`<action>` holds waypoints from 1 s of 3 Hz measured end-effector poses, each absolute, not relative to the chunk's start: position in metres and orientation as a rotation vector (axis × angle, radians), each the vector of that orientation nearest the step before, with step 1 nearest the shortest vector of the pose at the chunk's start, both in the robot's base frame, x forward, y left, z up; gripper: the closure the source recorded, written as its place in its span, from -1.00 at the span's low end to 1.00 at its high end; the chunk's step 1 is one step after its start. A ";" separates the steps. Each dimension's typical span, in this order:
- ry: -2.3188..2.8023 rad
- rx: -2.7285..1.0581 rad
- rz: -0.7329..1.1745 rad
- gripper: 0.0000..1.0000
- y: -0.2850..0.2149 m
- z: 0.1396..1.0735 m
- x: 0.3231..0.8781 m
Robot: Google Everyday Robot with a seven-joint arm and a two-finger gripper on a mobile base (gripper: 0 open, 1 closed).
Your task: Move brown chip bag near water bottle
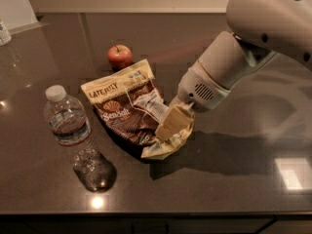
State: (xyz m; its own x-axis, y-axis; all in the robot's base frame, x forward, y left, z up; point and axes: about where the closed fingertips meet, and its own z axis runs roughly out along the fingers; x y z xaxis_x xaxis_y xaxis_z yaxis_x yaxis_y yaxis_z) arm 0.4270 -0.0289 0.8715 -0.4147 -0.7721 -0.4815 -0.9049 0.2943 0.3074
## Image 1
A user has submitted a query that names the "white panel top left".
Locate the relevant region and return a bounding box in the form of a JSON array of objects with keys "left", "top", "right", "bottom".
[{"left": 0, "top": 0, "right": 41, "bottom": 34}]

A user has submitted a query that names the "white container at left edge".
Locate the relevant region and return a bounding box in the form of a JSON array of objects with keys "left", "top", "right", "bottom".
[{"left": 0, "top": 19, "right": 12, "bottom": 46}]

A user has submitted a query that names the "red apple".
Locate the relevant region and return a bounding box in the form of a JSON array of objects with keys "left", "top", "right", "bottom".
[{"left": 107, "top": 45, "right": 133, "bottom": 70}]

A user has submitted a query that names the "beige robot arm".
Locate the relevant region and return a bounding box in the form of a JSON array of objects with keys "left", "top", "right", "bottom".
[{"left": 156, "top": 0, "right": 312, "bottom": 141}]

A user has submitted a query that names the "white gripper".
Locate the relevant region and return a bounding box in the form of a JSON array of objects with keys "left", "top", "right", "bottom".
[{"left": 154, "top": 60, "right": 232, "bottom": 142}]

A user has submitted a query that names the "clear plastic water bottle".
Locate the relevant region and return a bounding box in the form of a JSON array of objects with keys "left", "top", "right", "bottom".
[{"left": 44, "top": 85, "right": 116, "bottom": 192}]

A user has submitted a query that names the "brown chip bag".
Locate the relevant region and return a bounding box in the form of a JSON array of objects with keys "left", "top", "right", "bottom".
[{"left": 81, "top": 59, "right": 194, "bottom": 160}]

